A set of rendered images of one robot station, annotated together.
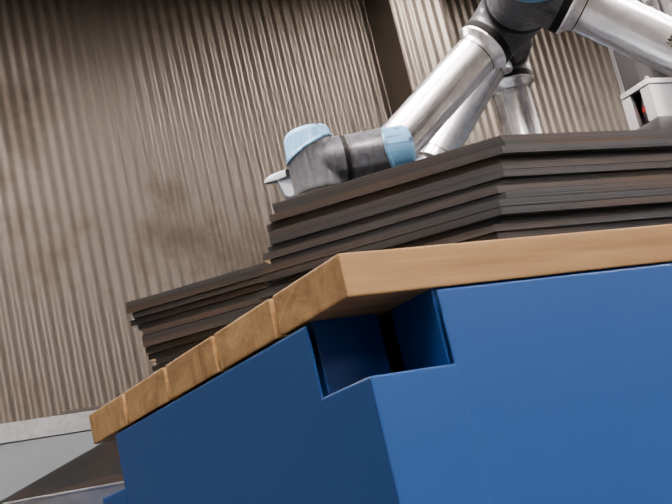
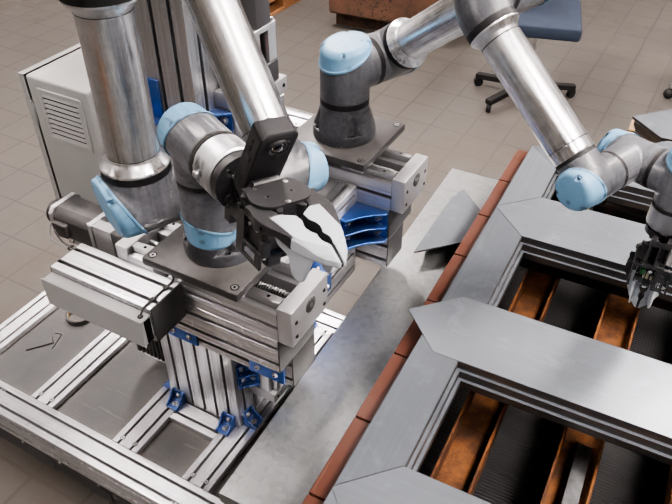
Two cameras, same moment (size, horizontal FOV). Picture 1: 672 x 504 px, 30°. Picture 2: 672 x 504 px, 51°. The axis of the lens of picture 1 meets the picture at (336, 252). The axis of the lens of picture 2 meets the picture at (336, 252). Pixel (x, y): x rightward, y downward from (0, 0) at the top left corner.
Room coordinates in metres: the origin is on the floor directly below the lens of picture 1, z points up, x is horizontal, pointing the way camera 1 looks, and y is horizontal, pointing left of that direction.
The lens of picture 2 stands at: (2.88, 0.58, 1.90)
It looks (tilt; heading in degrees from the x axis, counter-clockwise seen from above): 39 degrees down; 239
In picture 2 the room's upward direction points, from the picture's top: straight up
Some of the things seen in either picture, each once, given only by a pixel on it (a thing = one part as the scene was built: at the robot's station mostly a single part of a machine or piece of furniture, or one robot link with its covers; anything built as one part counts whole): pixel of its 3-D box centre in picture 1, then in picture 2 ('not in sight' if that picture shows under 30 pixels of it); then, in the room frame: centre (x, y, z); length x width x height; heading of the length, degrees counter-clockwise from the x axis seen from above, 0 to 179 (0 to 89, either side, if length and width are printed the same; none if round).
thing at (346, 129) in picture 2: not in sight; (344, 113); (2.08, -0.72, 1.09); 0.15 x 0.15 x 0.10
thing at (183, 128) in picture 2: not in sight; (199, 144); (2.62, -0.19, 1.43); 0.11 x 0.08 x 0.09; 94
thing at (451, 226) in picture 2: not in sight; (460, 224); (1.76, -0.61, 0.70); 0.39 x 0.12 x 0.04; 32
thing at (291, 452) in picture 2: not in sight; (400, 307); (2.07, -0.45, 0.67); 1.30 x 0.20 x 0.03; 32
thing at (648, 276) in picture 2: not in sight; (656, 254); (1.84, 0.01, 1.06); 0.09 x 0.08 x 0.12; 32
